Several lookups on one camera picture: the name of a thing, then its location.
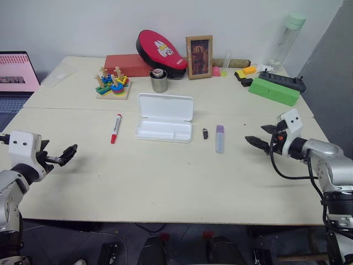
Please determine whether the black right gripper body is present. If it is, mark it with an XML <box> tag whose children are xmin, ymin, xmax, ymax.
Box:
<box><xmin>269</xmin><ymin>120</ymin><xmax>289</xmax><ymax>155</ymax></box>

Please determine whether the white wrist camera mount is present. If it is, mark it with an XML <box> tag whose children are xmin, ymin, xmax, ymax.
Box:
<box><xmin>8</xmin><ymin>131</ymin><xmax>47</xmax><ymax>182</ymax></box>
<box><xmin>276</xmin><ymin>108</ymin><xmax>304</xmax><ymax>158</ymax></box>

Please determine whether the purple capped highlighter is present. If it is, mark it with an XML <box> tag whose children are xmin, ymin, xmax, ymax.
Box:
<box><xmin>215</xmin><ymin>124</ymin><xmax>226</xmax><ymax>154</ymax></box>

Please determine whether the green box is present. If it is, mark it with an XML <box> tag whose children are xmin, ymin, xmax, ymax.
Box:
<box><xmin>248</xmin><ymin>77</ymin><xmax>301</xmax><ymax>107</ymax></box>

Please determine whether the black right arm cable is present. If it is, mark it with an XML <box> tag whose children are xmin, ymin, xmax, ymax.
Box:
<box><xmin>270</xmin><ymin>132</ymin><xmax>328</xmax><ymax>206</ymax></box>

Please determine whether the clear bottle green lid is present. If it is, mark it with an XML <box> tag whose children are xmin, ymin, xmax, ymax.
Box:
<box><xmin>268</xmin><ymin>12</ymin><xmax>308</xmax><ymax>70</ymax></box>

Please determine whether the red black boxing pad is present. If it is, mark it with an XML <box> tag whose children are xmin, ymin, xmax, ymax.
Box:
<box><xmin>135</xmin><ymin>29</ymin><xmax>189</xmax><ymax>81</ymax></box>

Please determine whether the wooden picture frame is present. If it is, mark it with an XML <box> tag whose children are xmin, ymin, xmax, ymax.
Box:
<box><xmin>185</xmin><ymin>35</ymin><xmax>214</xmax><ymax>81</ymax></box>

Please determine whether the red box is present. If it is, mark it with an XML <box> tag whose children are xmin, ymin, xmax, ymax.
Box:
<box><xmin>104</xmin><ymin>54</ymin><xmax>152</xmax><ymax>79</ymax></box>

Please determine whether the white open pencil case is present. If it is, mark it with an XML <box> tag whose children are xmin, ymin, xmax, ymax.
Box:
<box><xmin>134</xmin><ymin>92</ymin><xmax>194</xmax><ymax>144</ymax></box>

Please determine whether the red whiteboard marker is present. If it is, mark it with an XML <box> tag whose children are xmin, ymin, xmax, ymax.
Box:
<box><xmin>110</xmin><ymin>113</ymin><xmax>124</xmax><ymax>145</ymax></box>

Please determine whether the brown cardboard roll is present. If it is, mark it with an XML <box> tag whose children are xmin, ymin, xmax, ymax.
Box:
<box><xmin>211</xmin><ymin>57</ymin><xmax>252</xmax><ymax>68</ymax></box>

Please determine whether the clear plastic bag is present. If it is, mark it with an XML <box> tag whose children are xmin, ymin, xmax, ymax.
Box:
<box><xmin>43</xmin><ymin>65</ymin><xmax>80</xmax><ymax>89</ymax></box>

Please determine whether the wooden shape stacking toy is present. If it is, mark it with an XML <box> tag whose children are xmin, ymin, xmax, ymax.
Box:
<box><xmin>95</xmin><ymin>66</ymin><xmax>131</xmax><ymax>101</ymax></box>

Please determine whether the black box under table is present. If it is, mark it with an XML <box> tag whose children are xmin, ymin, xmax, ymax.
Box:
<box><xmin>98</xmin><ymin>242</ymin><xmax>122</xmax><ymax>265</ymax></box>

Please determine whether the laptop with pink screen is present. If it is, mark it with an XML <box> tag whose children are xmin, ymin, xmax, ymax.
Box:
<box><xmin>0</xmin><ymin>50</ymin><xmax>41</xmax><ymax>134</ymax></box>

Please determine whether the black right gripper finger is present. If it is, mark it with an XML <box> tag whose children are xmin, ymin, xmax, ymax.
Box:
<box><xmin>260</xmin><ymin>124</ymin><xmax>279</xmax><ymax>136</ymax></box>
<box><xmin>244</xmin><ymin>135</ymin><xmax>271</xmax><ymax>155</ymax></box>

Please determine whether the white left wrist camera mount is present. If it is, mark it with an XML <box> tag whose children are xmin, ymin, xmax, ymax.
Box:
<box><xmin>8</xmin><ymin>131</ymin><xmax>47</xmax><ymax>182</ymax></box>

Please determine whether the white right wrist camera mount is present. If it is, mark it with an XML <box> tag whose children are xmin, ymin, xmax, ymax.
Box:
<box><xmin>276</xmin><ymin>108</ymin><xmax>304</xmax><ymax>158</ymax></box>

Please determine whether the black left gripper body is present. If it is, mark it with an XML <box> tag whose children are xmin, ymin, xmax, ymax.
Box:
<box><xmin>35</xmin><ymin>150</ymin><xmax>55</xmax><ymax>174</ymax></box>

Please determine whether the metal cup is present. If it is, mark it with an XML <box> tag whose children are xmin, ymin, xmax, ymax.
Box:
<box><xmin>149</xmin><ymin>68</ymin><xmax>169</xmax><ymax>93</ymax></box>

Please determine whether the clear plastic tube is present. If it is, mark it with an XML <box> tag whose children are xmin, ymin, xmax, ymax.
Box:
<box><xmin>222</xmin><ymin>49</ymin><xmax>232</xmax><ymax>76</ymax></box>

